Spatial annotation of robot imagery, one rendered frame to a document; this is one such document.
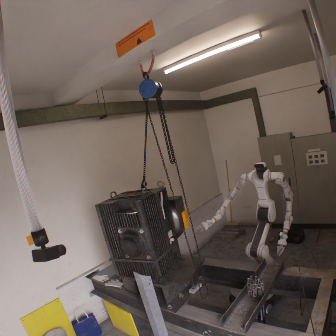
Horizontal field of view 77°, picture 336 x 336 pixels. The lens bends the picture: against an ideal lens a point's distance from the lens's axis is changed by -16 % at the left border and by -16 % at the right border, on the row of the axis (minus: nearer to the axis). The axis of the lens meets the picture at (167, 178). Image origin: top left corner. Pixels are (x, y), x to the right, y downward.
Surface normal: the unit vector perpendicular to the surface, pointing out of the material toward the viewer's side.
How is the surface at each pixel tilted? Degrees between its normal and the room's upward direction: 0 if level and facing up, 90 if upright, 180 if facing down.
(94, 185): 90
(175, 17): 90
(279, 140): 90
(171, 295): 90
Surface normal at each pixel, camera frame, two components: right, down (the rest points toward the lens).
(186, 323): -0.63, 0.25
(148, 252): -0.46, 0.22
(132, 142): 0.74, -0.07
